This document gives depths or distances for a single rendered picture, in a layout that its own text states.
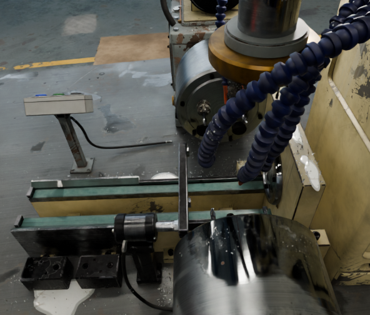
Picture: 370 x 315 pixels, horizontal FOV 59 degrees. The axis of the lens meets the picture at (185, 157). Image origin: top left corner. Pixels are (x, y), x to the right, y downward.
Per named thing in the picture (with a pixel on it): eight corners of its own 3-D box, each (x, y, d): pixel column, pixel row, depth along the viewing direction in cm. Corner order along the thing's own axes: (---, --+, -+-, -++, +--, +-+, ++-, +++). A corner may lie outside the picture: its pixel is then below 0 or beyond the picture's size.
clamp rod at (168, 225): (181, 224, 67) (180, 219, 66) (181, 232, 66) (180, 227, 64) (142, 225, 67) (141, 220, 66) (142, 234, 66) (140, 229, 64)
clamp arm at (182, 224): (192, 238, 65) (189, 150, 83) (191, 230, 63) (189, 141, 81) (174, 239, 65) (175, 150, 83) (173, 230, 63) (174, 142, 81)
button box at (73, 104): (94, 112, 96) (92, 94, 95) (86, 113, 89) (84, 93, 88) (37, 114, 97) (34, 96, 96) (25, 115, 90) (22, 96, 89)
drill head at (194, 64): (247, 82, 120) (253, 12, 102) (265, 150, 94) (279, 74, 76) (179, 85, 120) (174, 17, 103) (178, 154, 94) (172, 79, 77)
